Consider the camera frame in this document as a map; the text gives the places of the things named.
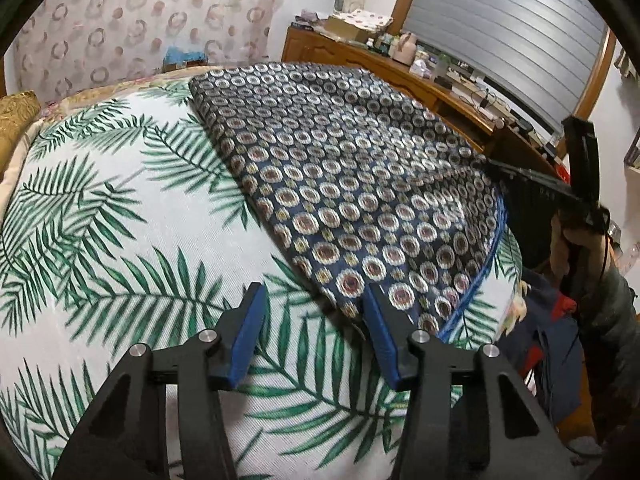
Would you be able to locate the floral print cloth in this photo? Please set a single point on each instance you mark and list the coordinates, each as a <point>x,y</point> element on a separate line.
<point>365,19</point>

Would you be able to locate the person's right forearm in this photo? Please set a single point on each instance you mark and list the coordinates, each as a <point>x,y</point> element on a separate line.
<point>615,320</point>

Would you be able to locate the grey window blind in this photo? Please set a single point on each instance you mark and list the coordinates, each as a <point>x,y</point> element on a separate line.
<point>500,25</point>

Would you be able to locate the light blue cloth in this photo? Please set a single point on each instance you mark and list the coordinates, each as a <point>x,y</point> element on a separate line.
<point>185,56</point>

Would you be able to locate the pink handbag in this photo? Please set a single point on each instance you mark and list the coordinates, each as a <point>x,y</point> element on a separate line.
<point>404,47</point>

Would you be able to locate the floral quilt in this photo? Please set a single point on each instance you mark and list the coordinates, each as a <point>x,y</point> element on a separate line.
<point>100,92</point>

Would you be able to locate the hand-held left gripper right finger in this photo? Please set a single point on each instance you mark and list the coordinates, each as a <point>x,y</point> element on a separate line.
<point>385,340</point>

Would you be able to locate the small purple bundle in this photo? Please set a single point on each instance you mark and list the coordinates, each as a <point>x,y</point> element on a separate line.
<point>306,18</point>

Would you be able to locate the small brown cardboard box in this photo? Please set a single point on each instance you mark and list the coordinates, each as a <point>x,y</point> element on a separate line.
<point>172,66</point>

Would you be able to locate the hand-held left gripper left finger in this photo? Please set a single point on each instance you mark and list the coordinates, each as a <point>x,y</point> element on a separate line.
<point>245,340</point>

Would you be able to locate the gold textured pillow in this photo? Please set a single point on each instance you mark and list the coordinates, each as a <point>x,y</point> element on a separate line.
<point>17,110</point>

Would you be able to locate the wooden sideboard cabinet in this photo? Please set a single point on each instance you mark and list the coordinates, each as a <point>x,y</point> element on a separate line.
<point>350,57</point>

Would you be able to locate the person's right hand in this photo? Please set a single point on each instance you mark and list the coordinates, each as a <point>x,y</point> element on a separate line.
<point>567,250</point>

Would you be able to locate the open cardboard box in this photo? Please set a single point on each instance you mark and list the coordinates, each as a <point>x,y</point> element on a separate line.
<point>345,30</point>

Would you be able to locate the assorted small bottles and boxes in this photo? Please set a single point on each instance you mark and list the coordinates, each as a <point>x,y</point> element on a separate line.
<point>470,80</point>

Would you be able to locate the navy patterned satin-trimmed robe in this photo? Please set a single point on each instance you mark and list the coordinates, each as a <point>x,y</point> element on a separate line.
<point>350,185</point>

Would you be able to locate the blue and red clothes pile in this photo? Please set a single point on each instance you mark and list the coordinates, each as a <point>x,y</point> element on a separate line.
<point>550,350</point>

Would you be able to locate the green leaf-print bed sheet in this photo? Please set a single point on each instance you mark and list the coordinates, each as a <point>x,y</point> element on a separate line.
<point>125,235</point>

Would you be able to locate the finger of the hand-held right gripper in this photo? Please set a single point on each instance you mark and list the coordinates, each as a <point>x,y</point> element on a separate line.
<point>535,182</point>

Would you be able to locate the grey slipper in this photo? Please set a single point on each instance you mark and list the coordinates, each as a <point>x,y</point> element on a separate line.
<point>585,446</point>

